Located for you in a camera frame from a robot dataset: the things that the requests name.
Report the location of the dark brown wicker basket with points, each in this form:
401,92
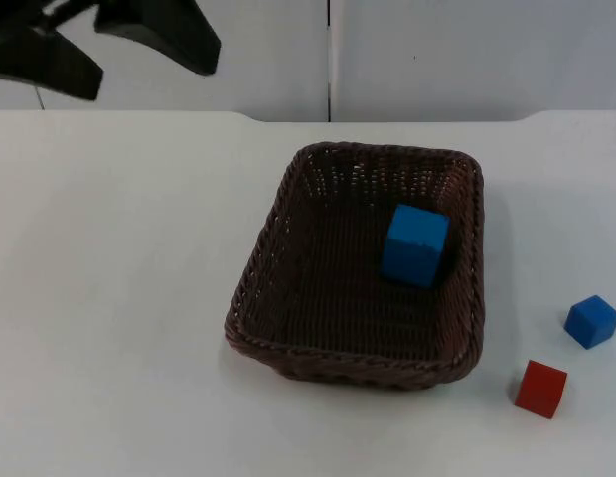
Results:
333,318

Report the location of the red cube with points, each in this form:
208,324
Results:
540,390

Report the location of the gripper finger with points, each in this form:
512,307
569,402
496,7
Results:
49,62
184,35

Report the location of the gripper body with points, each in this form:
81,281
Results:
12,11

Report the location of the large blue cube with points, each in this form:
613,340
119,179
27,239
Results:
412,248

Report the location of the small blue cube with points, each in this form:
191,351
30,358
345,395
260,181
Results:
591,323

